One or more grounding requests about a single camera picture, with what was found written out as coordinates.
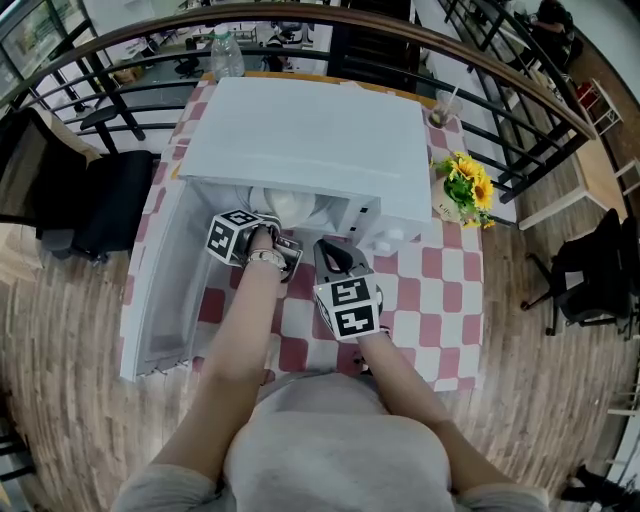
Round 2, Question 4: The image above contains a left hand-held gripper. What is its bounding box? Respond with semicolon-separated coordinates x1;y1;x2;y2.
205;208;304;285

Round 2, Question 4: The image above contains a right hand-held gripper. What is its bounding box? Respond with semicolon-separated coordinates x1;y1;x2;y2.
312;238;385;343

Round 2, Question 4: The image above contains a white microwave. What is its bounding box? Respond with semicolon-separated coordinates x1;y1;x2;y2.
118;76;434;384

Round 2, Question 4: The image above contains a person's left forearm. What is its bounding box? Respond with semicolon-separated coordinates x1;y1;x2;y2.
192;259;283;397

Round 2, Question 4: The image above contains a person's right forearm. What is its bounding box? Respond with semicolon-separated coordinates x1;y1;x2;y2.
356;331;454;432

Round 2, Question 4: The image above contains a glass microwave turntable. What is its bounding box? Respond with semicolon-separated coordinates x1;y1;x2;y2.
247;186;332;232

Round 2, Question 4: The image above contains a person's left hand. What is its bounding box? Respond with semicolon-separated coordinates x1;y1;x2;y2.
245;227;279;258

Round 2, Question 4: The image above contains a pink checkered tablecloth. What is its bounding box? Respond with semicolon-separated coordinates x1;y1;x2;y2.
122;82;486;394

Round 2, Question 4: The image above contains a black chair with armrest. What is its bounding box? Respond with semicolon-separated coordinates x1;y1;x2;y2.
0;106;154;265

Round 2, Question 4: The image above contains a sunflower pot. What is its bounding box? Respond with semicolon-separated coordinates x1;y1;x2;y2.
429;151;498;231

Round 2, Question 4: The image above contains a clear plastic water bottle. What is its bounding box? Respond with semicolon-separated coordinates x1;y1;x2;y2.
209;23;247;82

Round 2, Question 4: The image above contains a clear plastic cup with straw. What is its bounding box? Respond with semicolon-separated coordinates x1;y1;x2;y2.
427;82;465;130

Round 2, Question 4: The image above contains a person's grey shirt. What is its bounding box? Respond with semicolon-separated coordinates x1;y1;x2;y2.
112;371;552;512

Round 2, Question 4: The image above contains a black railing with wooden handrail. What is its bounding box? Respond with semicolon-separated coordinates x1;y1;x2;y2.
0;5;599;204

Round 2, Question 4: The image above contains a black office chair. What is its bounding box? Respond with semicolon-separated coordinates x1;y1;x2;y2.
521;208;640;342

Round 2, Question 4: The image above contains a wooden table with white legs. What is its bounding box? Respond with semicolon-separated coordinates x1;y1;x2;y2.
517;141;629;232

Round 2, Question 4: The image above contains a white folding table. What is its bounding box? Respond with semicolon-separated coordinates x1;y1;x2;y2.
578;77;624;137

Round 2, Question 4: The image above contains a silver bracelet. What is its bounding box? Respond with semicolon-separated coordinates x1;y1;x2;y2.
244;248;288;272

